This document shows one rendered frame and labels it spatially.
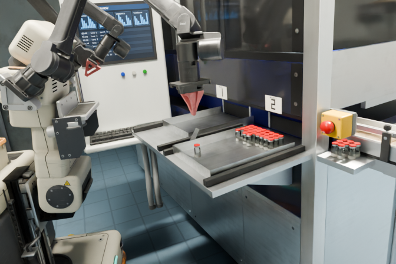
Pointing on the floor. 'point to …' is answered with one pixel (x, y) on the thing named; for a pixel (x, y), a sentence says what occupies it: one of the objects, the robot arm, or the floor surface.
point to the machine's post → (316, 106)
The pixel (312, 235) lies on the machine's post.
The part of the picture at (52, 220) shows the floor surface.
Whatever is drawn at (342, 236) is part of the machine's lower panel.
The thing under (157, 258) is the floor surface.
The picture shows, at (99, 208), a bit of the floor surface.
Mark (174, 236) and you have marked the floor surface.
